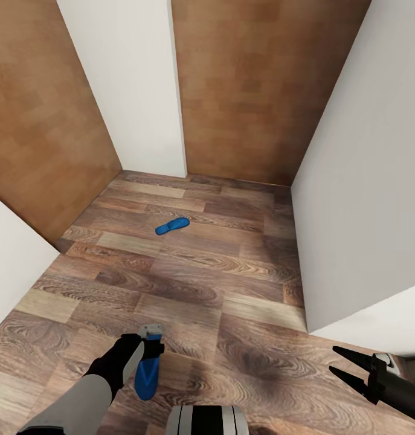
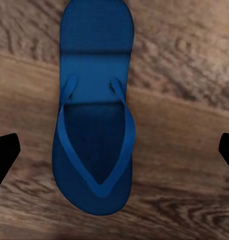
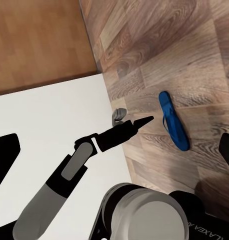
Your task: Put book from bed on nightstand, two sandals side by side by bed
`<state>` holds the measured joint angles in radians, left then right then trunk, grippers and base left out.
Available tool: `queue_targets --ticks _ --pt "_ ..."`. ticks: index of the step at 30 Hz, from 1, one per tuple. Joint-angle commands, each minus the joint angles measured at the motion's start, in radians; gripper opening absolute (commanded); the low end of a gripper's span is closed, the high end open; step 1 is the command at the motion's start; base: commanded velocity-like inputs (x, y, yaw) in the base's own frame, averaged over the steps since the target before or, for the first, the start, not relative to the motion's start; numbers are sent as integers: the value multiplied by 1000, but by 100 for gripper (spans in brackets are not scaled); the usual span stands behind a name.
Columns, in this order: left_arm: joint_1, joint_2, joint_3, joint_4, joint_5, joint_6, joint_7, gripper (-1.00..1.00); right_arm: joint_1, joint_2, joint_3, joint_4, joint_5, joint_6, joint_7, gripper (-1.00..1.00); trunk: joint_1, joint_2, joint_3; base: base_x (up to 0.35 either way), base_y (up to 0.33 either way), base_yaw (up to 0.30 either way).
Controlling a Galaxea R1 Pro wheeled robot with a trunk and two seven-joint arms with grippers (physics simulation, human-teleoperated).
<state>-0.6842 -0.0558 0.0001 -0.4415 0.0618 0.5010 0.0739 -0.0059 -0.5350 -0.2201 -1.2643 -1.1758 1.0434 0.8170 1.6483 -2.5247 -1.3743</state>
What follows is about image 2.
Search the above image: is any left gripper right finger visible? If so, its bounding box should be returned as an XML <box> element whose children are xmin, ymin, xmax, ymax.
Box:
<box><xmin>218</xmin><ymin>133</ymin><xmax>229</xmax><ymax>165</ymax></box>

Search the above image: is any sandal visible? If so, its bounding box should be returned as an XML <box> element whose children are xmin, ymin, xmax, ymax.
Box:
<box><xmin>52</xmin><ymin>0</ymin><xmax>136</xmax><ymax>216</ymax></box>

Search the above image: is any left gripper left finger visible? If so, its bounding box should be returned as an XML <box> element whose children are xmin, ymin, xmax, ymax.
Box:
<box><xmin>0</xmin><ymin>133</ymin><xmax>21</xmax><ymax>184</ymax></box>

